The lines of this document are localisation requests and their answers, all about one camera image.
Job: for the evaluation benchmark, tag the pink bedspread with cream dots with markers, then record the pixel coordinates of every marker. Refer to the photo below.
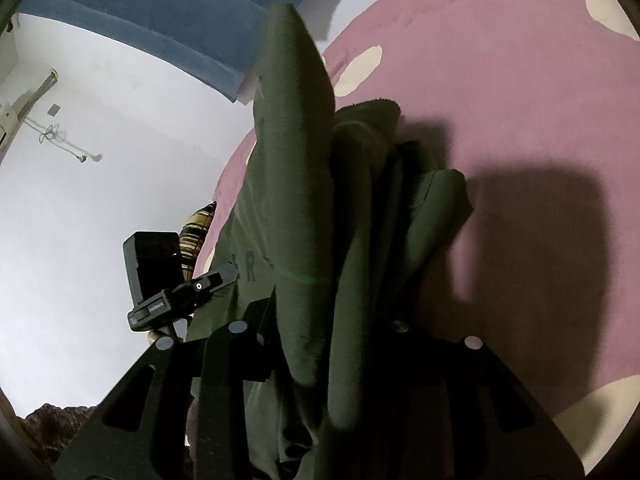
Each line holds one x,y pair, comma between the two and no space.
536,102

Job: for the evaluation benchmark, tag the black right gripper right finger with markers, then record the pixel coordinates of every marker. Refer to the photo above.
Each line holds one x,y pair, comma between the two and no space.
439,409

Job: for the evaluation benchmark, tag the dark green t-shirt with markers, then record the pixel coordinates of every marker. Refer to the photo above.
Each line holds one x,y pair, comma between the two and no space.
334,223

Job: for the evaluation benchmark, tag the grey wall socket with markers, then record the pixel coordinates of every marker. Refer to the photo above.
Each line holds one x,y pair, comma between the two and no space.
53,110

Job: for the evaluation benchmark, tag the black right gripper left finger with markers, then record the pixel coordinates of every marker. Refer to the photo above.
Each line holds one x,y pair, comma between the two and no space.
138,430

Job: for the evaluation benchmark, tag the blue curtain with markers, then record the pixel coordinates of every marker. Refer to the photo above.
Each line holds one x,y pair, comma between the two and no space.
214,41

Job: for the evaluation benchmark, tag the striped yellow black pillow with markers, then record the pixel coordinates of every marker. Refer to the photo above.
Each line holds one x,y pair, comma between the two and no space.
192,237

